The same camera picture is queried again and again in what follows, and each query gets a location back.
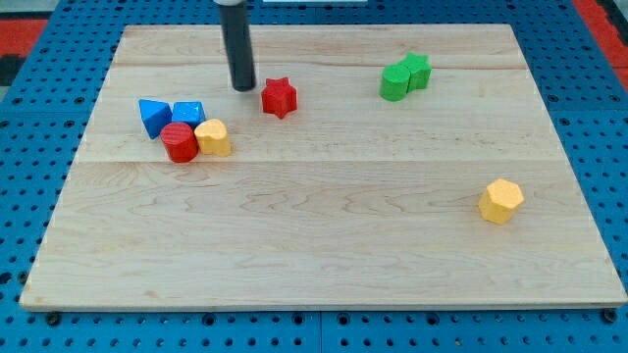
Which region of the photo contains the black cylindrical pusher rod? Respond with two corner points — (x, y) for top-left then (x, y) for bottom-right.
(216, 0), (256, 92)

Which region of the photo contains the red star block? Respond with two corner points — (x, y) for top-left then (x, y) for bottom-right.
(261, 76), (298, 120)

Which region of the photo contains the green star block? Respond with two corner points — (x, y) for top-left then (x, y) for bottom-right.
(399, 52), (432, 92)

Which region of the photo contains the blue cube block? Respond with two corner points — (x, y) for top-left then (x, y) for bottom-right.
(171, 101), (206, 129)

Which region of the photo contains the yellow heart block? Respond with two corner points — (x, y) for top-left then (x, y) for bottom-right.
(194, 119), (232, 157)

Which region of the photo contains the blue triangle block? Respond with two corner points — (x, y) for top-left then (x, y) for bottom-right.
(138, 99), (172, 139)

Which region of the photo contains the red cylinder block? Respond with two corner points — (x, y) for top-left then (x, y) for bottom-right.
(160, 122), (198, 163)

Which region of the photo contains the green cylinder block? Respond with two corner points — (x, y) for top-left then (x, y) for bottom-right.
(379, 64), (411, 102)

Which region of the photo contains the light wooden board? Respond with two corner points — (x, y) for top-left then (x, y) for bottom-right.
(20, 25), (627, 312)

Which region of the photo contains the yellow hexagon block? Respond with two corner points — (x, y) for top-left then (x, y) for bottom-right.
(478, 178), (525, 225)

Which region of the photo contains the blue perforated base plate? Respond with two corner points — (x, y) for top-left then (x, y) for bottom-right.
(1, 1), (627, 352)

